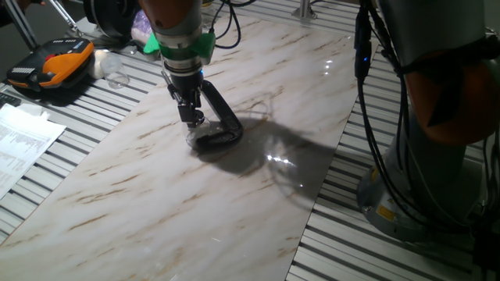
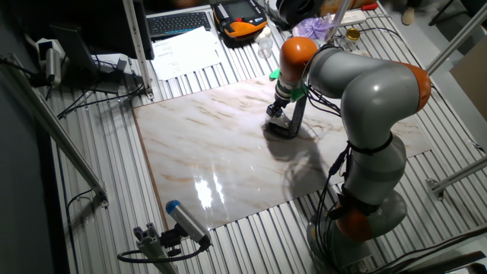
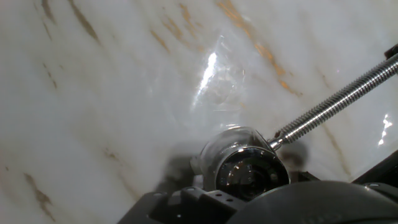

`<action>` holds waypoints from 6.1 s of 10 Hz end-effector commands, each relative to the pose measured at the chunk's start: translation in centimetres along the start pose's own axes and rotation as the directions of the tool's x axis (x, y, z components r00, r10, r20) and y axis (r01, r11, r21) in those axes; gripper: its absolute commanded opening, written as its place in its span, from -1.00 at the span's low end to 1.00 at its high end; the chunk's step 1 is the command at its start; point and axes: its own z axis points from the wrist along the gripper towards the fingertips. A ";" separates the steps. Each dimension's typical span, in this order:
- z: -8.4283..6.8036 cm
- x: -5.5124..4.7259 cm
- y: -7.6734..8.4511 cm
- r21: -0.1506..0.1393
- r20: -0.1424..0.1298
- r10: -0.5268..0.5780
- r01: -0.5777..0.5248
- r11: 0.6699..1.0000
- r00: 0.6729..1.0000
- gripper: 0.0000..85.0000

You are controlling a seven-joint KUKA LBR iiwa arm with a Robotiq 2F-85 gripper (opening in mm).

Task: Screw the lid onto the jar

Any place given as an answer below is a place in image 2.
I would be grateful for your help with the white round object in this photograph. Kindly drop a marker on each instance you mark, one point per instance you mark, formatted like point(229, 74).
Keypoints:
point(262, 33)

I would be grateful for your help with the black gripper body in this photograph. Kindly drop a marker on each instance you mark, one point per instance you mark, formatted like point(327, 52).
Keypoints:
point(282, 102)

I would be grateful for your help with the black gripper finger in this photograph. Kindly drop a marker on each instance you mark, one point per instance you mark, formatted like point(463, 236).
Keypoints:
point(279, 113)
point(270, 111)

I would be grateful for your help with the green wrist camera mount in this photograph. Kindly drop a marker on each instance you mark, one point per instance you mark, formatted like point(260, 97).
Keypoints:
point(298, 94)

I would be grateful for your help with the grey camera with blue cap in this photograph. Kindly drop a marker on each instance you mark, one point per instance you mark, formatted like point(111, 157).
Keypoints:
point(186, 220)

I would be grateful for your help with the clear plastic cup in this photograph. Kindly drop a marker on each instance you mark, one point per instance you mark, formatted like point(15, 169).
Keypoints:
point(265, 47)

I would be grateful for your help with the small clear glass jar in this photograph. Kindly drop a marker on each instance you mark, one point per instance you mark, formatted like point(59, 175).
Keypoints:
point(281, 122)

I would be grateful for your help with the black keyboard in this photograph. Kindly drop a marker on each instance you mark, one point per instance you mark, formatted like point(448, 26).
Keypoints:
point(178, 23)

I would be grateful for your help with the black C-clamp with steel screw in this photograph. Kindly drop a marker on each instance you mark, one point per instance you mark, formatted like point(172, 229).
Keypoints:
point(296, 120)

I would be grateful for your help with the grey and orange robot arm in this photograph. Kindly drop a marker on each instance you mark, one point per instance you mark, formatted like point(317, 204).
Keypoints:
point(374, 99)

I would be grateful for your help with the short aluminium camera post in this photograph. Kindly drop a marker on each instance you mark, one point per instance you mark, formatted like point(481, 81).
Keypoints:
point(152, 247)

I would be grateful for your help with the marble patterned board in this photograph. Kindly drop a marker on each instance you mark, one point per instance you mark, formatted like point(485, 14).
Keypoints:
point(213, 152)

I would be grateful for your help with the grey and white camera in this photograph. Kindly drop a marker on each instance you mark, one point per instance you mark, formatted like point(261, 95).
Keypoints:
point(52, 62)

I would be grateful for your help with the white printed paper sheets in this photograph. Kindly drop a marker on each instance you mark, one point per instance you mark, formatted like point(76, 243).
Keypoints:
point(184, 55)

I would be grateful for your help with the slanted aluminium profile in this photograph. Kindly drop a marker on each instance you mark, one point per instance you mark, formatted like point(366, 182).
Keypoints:
point(456, 38)

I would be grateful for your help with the white power strip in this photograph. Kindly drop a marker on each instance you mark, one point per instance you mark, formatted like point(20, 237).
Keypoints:
point(352, 17)

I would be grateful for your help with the black round spool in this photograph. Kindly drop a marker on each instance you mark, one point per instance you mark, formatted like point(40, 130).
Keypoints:
point(295, 11)

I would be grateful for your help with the purple plastic bag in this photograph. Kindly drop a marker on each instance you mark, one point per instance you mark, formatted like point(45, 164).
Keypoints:
point(312, 26)

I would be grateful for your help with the orange and black teach pendant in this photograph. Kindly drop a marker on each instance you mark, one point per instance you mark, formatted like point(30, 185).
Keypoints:
point(239, 21)

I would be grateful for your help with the upright silver metal post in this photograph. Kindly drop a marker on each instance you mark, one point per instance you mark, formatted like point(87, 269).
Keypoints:
point(338, 19)

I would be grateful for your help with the brown cardboard sheet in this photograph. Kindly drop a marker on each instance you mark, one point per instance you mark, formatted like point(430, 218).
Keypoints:
point(472, 80)

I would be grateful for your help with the upright aluminium profile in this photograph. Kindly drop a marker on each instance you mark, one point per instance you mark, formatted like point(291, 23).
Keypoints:
point(137, 49)

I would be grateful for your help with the grey power strip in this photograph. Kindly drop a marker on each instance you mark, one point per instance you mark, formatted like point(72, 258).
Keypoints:
point(112, 70)

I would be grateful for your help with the beige shoe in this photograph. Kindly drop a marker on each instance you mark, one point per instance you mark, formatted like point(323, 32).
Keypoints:
point(408, 16)

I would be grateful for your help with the brown cardboard box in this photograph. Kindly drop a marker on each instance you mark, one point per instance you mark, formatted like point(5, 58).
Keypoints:
point(354, 4)

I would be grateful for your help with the aluminium profile with bracket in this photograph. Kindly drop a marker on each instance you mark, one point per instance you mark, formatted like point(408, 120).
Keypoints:
point(456, 177)

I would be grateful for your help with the long aluminium profile beam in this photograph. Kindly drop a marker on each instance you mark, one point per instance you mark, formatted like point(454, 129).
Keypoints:
point(57, 129)

